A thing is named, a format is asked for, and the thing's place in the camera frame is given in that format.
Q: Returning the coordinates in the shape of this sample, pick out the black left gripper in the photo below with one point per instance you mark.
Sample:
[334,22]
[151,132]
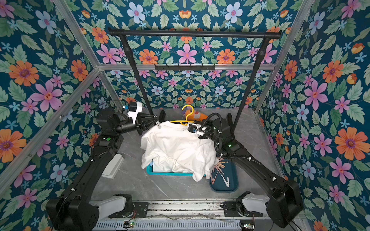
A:
[140,123]

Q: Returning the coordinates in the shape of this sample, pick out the yellow plastic hanger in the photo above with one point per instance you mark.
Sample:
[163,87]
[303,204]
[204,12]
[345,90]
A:
[189,110]

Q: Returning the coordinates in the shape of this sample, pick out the white t-shirt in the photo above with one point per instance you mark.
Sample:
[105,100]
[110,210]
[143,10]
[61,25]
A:
[172,148]

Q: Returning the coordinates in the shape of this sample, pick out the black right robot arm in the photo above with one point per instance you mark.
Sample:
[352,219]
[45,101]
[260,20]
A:
[282,201]

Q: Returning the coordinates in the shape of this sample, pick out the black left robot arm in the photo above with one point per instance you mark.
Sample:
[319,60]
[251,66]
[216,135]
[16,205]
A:
[73,210]

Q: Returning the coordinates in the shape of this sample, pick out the teal basket under shirt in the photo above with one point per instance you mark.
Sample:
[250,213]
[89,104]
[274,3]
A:
[149,170]

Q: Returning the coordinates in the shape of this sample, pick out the orange plush fish toy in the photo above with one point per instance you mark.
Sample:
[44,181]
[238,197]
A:
[197,116]

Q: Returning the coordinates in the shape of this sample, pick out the dark teal clothespin tray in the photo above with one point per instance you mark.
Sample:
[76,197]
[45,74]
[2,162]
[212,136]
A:
[227,168]

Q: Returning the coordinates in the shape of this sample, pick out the black clothes rack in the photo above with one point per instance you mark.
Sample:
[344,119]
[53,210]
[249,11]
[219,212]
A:
[240,59]

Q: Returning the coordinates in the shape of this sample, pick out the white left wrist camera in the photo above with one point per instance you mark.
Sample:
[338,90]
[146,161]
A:
[134,108]

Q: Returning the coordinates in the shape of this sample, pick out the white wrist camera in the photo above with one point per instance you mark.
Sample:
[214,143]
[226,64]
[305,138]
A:
[134,108]
[196,129]

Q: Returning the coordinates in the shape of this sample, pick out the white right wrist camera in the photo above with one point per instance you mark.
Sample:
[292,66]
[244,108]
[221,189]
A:
[196,129]

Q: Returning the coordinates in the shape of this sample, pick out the black wall hook rail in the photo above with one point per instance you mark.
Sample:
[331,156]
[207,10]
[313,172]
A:
[184,67]

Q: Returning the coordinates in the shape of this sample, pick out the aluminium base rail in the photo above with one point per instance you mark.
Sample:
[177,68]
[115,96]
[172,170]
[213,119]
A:
[188,215]

